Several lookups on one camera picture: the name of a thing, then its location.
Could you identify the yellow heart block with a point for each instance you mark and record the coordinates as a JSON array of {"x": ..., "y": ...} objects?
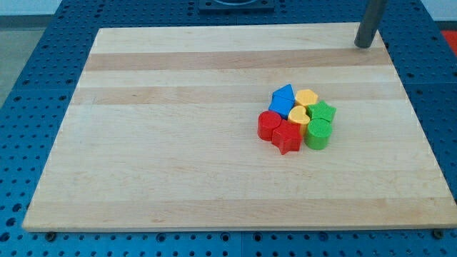
[{"x": 297, "y": 115}]

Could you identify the yellow hexagon block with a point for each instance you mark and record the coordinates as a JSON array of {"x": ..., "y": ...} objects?
[{"x": 305, "y": 97}]

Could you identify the blue cube block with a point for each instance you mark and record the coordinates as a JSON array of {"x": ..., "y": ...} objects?
[{"x": 281, "y": 106}]

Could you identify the red circle block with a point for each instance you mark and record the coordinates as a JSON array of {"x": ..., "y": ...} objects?
[{"x": 268, "y": 121}]

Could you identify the wooden board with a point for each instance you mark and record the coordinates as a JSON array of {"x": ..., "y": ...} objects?
[{"x": 161, "y": 135}]

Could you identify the blue triangle block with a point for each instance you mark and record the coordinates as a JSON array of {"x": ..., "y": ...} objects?
[{"x": 285, "y": 92}]

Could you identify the green circle block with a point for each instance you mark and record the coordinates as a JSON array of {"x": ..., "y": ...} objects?
[{"x": 318, "y": 134}]

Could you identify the green star block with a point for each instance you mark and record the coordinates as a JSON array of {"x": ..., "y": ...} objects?
[{"x": 321, "y": 110}]

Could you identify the red star block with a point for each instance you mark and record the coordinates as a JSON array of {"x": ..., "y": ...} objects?
[{"x": 287, "y": 137}]

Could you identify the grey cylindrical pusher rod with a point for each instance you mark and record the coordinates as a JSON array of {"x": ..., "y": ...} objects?
[{"x": 369, "y": 23}]

